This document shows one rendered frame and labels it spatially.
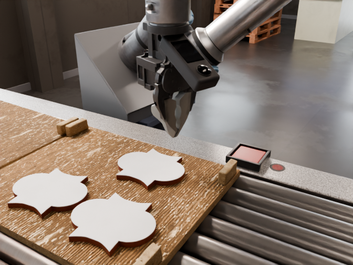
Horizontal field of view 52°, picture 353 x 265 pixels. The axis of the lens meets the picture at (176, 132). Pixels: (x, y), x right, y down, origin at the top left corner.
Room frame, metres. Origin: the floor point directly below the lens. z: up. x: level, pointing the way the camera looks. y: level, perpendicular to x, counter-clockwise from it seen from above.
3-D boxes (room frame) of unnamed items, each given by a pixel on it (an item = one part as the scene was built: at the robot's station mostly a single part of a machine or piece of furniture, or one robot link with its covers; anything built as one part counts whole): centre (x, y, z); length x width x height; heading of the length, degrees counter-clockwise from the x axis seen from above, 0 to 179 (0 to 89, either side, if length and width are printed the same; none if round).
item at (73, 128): (0.79, 0.24, 0.95); 0.06 x 0.02 x 0.03; 149
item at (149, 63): (0.65, 0.02, 1.15); 0.09 x 0.08 x 0.12; 39
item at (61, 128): (0.80, 0.26, 0.95); 0.06 x 0.02 x 0.03; 148
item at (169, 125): (0.64, 0.03, 1.05); 0.06 x 0.03 x 0.09; 39
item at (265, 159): (0.70, -0.16, 0.92); 0.08 x 0.08 x 0.02; 59
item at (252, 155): (0.70, -0.16, 0.92); 0.06 x 0.06 x 0.01; 59
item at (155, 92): (0.62, 0.02, 1.09); 0.05 x 0.02 x 0.09; 129
